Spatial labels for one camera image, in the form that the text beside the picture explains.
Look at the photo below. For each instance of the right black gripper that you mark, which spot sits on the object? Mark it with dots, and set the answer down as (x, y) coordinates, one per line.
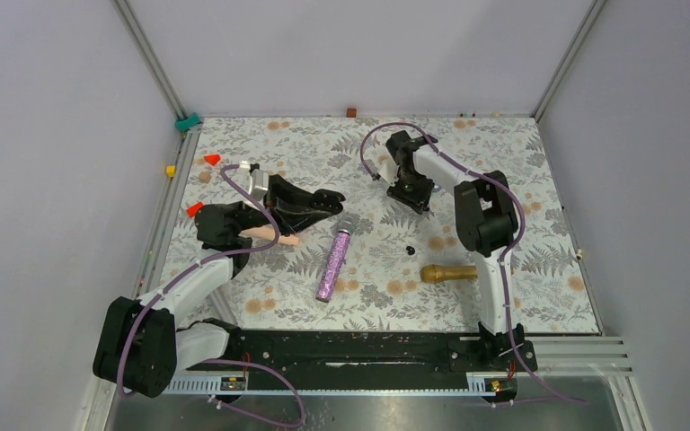
(412, 201)

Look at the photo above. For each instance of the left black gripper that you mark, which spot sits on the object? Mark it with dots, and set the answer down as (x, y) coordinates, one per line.
(283, 194)

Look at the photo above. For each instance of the black oval earbud case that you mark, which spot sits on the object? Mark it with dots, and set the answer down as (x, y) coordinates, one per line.
(327, 200)

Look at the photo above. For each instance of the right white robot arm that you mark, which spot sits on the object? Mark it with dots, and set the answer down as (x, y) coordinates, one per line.
(487, 226)

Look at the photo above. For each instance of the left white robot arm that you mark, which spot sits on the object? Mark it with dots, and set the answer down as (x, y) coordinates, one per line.
(142, 345)

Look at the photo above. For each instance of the peach pink microphone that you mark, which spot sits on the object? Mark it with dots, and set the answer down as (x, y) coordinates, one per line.
(268, 233)

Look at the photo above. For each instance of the purple glitter microphone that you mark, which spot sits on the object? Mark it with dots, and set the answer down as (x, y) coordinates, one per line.
(334, 262)

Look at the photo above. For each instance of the floral table mat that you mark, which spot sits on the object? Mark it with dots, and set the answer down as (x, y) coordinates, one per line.
(379, 286)

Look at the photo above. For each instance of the gold microphone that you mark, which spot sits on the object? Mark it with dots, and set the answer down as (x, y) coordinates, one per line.
(435, 274)

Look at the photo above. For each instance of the red rectangular block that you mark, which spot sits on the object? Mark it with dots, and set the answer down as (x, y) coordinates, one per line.
(194, 209)

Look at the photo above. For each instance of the red triangular block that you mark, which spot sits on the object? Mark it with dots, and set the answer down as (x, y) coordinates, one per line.
(212, 159)

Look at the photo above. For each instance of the yellow cube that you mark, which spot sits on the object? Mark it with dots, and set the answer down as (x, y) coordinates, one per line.
(170, 171)

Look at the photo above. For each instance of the teal clamp block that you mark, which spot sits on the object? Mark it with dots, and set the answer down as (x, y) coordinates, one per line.
(183, 125)

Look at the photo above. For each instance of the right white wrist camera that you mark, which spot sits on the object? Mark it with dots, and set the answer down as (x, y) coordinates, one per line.
(389, 171)

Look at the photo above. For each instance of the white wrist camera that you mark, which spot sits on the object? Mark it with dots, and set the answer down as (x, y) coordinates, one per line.
(389, 171)
(255, 180)

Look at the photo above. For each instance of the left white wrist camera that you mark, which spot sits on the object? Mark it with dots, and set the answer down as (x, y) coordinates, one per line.
(255, 180)

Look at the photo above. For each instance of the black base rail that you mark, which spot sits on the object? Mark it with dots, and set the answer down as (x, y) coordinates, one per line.
(371, 361)

